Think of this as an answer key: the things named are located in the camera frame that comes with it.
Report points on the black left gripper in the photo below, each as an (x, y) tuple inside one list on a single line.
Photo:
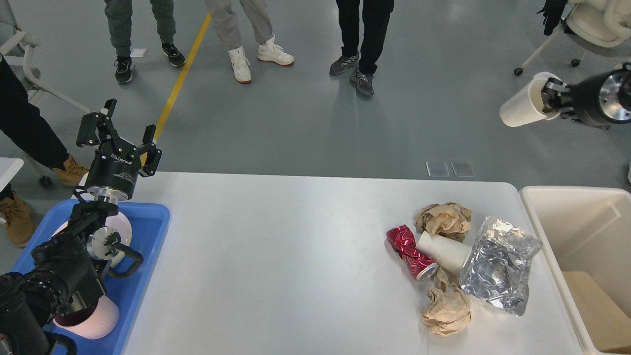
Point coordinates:
[(114, 171)]

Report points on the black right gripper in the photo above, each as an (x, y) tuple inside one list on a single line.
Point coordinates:
[(599, 101)]

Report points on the white paper cup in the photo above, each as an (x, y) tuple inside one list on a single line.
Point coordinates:
[(527, 106), (449, 254)]

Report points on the silver foil wrapper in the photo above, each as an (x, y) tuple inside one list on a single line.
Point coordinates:
[(498, 267)]

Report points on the brown paper bag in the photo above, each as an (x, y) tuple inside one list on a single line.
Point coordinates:
[(608, 327)]

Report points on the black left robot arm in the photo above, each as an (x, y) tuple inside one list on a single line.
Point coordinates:
[(67, 284)]

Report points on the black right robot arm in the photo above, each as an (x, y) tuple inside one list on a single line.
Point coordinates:
[(598, 101)]

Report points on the blue plastic tray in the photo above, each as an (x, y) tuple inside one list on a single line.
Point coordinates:
[(149, 224)]

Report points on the white rolling chair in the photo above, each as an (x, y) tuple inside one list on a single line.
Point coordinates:
[(600, 27)]

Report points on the person with tan boots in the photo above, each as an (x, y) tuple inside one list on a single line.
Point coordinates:
[(23, 124)]

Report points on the right clear floor plate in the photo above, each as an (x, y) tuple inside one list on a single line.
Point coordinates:
[(463, 168)]

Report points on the clear floor plate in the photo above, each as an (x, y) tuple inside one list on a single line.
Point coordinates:
[(463, 168), (438, 169)]

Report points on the white plastic bin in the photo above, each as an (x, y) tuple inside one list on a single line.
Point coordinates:
[(589, 230)]

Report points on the left clear floor plate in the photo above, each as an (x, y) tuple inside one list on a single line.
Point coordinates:
[(438, 169)]

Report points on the crumpled brown paper upper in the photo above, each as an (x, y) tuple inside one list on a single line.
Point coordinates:
[(450, 220)]

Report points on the tipped white paper cup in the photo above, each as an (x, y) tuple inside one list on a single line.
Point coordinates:
[(449, 254)]

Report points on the person in black trousers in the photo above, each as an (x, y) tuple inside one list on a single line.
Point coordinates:
[(363, 25)]

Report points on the red foil wrapper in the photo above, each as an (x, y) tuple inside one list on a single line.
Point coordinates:
[(403, 242)]

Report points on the crumpled brown paper ball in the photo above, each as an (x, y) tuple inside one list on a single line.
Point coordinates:
[(448, 311)]

